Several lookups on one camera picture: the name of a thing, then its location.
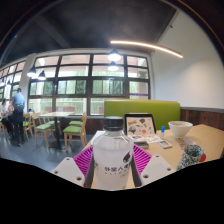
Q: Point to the flat round red coaster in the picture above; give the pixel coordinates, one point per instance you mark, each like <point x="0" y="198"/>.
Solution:
<point x="203" y="157"/>

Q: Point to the wooden green-seated chairs group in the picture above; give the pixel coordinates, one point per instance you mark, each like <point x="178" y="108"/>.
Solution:
<point x="74" y="130"/>

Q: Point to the printed paper sheet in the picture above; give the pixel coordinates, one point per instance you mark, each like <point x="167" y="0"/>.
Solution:
<point x="150" y="138"/>

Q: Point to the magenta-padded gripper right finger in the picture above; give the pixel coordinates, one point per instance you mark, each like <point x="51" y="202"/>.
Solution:
<point x="156" y="168"/>

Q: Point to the black pendant lamps group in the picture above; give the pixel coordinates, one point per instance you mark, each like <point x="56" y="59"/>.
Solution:
<point x="114" y="55"/>

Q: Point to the small dark box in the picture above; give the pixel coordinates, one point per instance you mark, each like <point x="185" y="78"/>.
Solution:
<point x="142" y="144"/>

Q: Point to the large black-framed window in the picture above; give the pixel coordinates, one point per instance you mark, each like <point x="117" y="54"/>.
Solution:
<point x="76" y="83"/>

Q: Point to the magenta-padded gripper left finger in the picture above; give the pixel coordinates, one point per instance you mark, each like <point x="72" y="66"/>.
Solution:
<point x="68" y="170"/>

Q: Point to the white bowl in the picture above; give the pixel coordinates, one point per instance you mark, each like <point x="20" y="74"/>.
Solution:
<point x="180" y="128"/>

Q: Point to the wooden dining table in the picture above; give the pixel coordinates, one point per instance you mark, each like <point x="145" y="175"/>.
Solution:
<point x="56" y="115"/>

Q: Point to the green patterned cup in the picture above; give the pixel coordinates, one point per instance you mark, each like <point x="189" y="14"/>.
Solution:
<point x="189" y="157"/>

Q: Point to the white paper sheet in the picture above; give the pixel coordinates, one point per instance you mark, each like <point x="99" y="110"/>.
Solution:
<point x="97" y="136"/>

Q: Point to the black-framed picture tablet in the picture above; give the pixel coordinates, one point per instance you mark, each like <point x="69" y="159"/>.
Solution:
<point x="140" y="125"/>

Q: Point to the green upholstered booth bench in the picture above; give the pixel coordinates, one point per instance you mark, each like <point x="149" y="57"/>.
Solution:
<point x="160" y="111"/>

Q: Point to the long curved ceiling light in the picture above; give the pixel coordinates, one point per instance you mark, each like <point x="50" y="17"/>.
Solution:
<point x="150" y="46"/>

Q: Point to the clear black-capped drink bottle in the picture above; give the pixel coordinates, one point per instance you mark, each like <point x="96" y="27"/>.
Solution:
<point x="112" y="160"/>

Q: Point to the person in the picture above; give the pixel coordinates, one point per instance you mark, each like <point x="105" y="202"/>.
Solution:
<point x="4" y="115"/>
<point x="18" y="110"/>

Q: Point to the small blue-capped white bottle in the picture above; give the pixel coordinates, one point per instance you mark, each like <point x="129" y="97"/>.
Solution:
<point x="162" y="132"/>

